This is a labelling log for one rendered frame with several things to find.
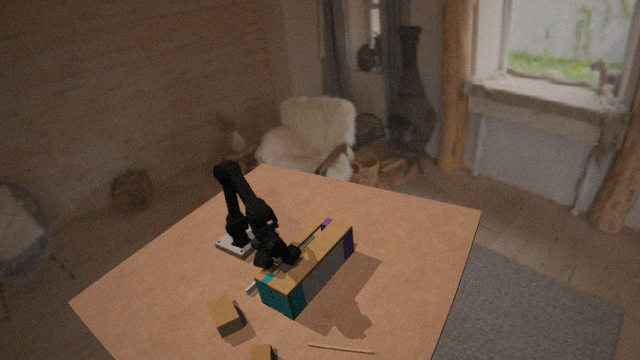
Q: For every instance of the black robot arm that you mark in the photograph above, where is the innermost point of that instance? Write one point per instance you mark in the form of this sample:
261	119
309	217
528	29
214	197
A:
258	214

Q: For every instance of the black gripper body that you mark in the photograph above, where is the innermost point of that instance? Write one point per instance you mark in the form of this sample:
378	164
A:
289	257

